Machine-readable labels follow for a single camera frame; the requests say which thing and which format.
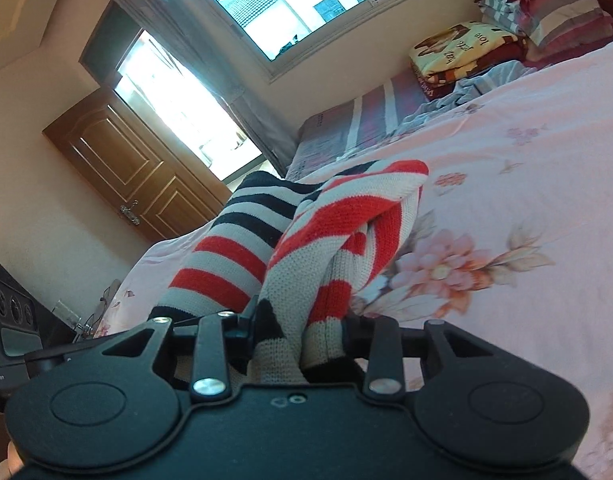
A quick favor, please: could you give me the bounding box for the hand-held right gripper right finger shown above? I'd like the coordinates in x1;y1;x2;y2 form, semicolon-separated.
342;312;502;403

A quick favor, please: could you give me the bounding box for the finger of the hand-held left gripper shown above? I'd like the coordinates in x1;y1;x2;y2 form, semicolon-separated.
25;339;118;380

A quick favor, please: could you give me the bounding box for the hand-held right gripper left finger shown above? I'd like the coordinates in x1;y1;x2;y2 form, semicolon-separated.
100;296;267;401

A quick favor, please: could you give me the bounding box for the red white black striped sweater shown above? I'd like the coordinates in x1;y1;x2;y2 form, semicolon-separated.
146;160;432;386

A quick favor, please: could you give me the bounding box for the person's left hand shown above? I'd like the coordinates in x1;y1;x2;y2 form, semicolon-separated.
5;442;25;477

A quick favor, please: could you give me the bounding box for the brown wooden door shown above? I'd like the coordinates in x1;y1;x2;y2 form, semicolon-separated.
41;85;232;246

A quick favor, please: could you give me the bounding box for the grey purple striped bed sheet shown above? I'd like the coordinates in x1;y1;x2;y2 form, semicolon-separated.
286;70;422;183

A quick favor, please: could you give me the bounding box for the grey curtain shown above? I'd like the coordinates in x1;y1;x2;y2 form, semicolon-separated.
79;0;300;171

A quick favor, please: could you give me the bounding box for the pink floral bed sheet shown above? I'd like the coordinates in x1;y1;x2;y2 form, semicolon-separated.
94;35;613;480

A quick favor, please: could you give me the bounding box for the light blue striped cloth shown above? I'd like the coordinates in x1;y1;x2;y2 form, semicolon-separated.
391;59;537;136

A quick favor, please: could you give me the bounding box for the folded yellow brown printed blanket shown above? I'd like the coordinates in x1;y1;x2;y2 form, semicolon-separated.
409;21;529;98

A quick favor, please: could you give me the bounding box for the sliding glass window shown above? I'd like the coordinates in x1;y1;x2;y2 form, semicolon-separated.
156;0;487;83

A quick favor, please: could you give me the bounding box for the striped pillow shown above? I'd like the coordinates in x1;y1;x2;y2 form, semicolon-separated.
476;0;613;53

